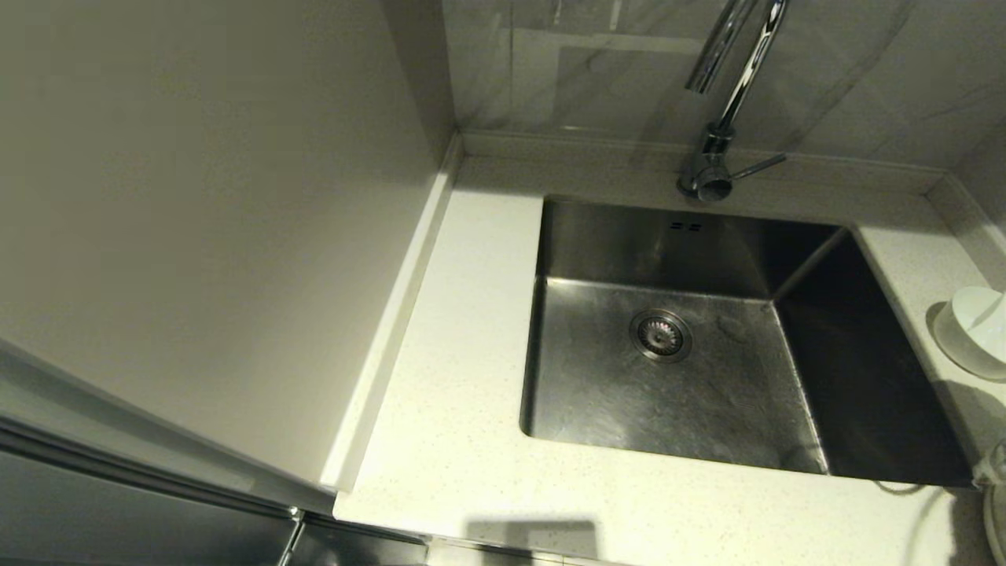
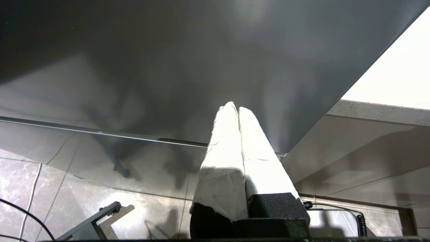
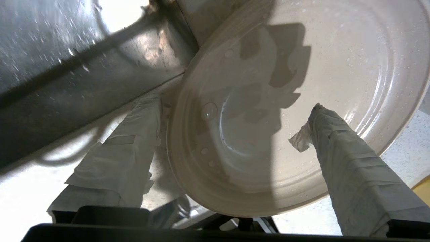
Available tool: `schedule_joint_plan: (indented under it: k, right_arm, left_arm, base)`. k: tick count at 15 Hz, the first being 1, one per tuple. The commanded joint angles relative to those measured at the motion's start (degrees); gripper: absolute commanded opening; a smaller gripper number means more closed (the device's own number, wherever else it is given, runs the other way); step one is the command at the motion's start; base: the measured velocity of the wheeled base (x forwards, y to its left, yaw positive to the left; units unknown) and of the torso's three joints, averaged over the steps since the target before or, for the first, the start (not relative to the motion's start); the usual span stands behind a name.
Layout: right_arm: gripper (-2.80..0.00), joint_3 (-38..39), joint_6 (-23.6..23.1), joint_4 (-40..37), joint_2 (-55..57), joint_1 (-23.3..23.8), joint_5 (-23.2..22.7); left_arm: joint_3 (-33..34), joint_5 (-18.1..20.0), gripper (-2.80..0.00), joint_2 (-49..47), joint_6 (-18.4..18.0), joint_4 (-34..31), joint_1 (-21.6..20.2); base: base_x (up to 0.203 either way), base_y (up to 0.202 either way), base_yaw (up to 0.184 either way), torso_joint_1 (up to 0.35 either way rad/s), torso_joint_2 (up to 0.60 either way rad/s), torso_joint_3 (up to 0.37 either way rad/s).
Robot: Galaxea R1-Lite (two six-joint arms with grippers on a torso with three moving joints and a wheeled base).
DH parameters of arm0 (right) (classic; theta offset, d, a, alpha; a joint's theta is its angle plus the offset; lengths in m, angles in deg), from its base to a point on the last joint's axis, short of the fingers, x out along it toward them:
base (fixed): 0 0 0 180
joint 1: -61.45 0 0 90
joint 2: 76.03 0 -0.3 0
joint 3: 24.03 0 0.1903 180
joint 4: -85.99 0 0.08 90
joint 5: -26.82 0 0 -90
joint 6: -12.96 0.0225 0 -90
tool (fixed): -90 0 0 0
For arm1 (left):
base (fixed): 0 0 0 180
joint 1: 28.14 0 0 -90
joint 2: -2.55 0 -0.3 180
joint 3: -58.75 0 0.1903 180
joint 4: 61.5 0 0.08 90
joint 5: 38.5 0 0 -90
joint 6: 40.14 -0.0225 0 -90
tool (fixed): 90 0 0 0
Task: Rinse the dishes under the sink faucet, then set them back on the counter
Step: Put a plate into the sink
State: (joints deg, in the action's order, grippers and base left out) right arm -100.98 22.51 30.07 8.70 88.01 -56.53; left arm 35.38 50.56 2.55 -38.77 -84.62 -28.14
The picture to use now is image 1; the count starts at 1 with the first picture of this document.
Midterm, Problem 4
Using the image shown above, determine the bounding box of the white ceramic bowl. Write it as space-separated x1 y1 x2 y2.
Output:
933 285 1006 384

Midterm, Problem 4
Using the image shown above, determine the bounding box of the white round plate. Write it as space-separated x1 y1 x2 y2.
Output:
982 468 1006 566

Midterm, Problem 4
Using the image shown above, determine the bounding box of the stainless steel sink basin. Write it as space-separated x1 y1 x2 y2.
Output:
519 195 975 487

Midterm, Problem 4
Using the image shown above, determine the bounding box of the round metal drain strainer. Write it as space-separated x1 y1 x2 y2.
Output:
629 309 693 364

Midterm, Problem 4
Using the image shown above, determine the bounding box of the chrome gooseneck faucet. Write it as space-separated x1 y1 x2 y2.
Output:
676 0 788 205

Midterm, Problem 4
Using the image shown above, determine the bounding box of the stainless steel appliance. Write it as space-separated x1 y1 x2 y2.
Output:
0 338 429 566

